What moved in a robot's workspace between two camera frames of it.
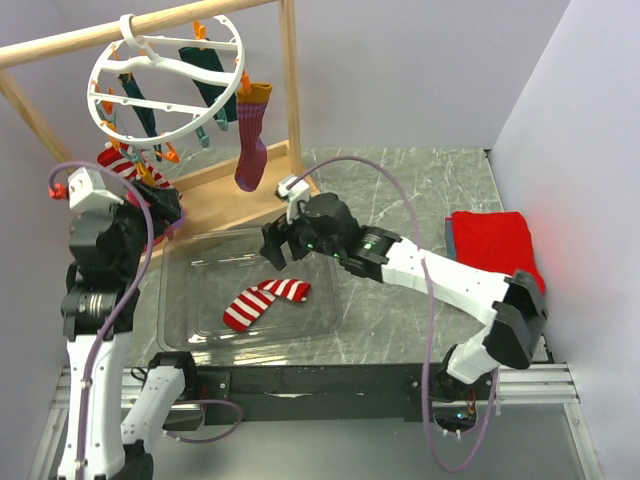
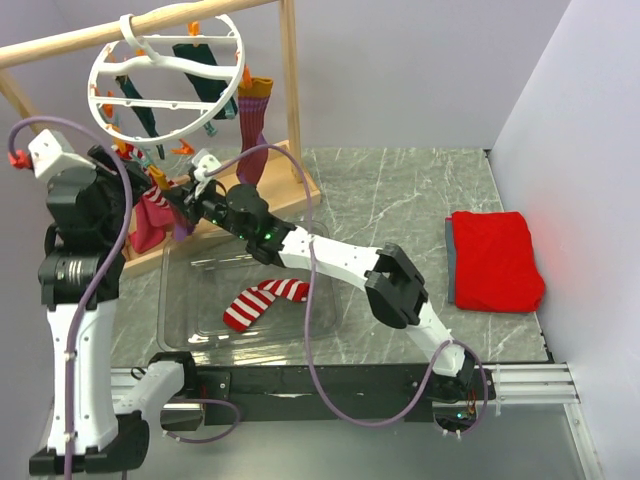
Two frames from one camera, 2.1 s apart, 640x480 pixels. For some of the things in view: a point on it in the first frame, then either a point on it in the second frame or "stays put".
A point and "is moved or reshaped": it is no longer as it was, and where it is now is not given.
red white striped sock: [247, 306] stays put
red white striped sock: [129, 162] is moved or reshaped
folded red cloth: [498, 241] stays put
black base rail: [425, 393] stays put
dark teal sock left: [146, 114] stays put
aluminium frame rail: [537, 384] stays put
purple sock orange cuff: [171, 229] -> [182, 231]
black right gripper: [276, 234] -> [184, 200]
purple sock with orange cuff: [251, 159] stays put
